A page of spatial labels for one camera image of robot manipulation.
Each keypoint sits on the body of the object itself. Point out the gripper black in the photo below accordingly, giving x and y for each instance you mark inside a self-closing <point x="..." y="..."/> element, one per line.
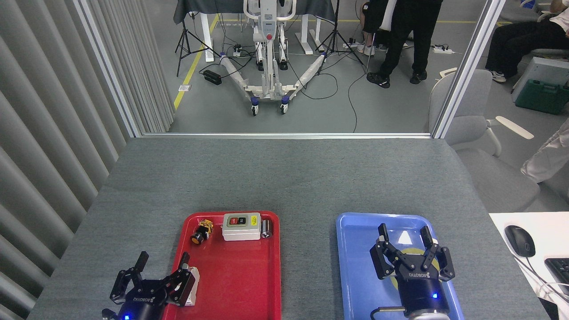
<point x="142" y="304"/>
<point x="420" y="289"/>

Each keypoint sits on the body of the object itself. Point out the white desk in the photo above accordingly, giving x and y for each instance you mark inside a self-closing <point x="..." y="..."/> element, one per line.
<point x="551" y="231"/>

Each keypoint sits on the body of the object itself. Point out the silver frame rail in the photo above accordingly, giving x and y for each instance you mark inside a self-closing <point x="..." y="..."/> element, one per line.
<point x="284" y="135"/>

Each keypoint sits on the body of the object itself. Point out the white power strip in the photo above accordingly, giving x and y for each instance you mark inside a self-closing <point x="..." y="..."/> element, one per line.
<point x="443" y="50"/>

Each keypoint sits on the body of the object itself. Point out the yellow tape roll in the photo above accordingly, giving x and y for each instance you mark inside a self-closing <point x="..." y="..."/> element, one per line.
<point x="411" y="252"/>

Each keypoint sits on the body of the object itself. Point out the white wheeled stand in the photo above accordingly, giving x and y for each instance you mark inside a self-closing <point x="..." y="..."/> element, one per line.
<point x="269" y="49"/>

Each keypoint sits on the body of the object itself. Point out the blue plastic tray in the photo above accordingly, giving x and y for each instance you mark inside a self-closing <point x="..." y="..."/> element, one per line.
<point x="355" y="266"/>

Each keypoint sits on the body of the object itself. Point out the person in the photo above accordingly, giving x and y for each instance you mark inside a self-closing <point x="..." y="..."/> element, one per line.
<point x="515" y="40"/>
<point x="549" y="158"/>
<point x="409" y="31"/>
<point x="371" y="18"/>

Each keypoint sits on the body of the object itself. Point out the green plastic case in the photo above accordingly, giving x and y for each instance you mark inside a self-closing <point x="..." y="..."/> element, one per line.
<point x="542" y="95"/>

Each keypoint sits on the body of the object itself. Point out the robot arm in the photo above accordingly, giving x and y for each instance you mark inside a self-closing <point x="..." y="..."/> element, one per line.
<point x="426" y="316"/>

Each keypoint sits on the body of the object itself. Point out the black computer mouse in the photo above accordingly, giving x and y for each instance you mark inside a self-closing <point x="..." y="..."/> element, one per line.
<point x="519" y="240"/>

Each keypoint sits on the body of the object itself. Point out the red plastic tray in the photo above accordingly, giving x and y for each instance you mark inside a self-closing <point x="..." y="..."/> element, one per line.
<point x="240" y="275"/>

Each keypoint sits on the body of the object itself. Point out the white circuit breaker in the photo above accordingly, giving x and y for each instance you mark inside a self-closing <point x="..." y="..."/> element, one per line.
<point x="194" y="289"/>

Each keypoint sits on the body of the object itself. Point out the grey switch box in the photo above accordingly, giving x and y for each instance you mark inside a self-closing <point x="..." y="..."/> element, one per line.
<point x="240" y="232"/>

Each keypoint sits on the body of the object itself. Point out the small black silver cylinder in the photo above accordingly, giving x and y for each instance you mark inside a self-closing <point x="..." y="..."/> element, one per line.
<point x="266" y="229"/>

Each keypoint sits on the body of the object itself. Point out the black tripod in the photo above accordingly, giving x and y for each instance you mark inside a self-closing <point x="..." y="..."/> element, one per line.
<point x="334" y="38"/>
<point x="184" y="42"/>

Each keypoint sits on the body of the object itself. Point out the black keyboard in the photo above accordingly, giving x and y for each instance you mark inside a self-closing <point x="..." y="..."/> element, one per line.
<point x="561" y="273"/>

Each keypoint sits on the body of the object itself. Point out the grey office chair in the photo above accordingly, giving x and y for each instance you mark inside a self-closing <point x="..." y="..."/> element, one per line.
<point x="471" y="129"/>

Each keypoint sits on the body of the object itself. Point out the black power adapter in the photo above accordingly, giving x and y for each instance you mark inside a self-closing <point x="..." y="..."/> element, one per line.
<point x="212" y="77"/>

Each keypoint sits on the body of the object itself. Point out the silver frame post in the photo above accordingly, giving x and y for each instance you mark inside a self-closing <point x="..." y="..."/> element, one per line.
<point x="106" y="66"/>
<point x="466" y="66"/>

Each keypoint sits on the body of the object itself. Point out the orange black push button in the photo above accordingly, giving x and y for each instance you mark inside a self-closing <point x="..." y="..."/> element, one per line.
<point x="200" y="233"/>

